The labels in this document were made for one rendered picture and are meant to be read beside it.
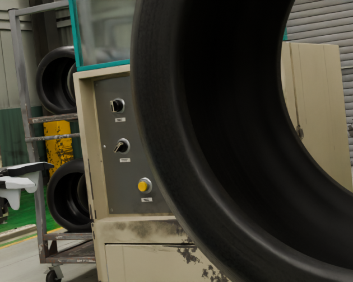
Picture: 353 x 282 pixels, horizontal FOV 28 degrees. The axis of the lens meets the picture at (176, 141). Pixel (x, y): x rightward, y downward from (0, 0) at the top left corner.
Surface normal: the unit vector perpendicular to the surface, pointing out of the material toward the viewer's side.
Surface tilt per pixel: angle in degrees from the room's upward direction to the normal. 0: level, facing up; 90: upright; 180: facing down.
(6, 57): 90
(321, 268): 17
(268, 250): 99
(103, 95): 90
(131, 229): 90
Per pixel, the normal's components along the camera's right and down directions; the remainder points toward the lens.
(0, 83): 0.86, -0.07
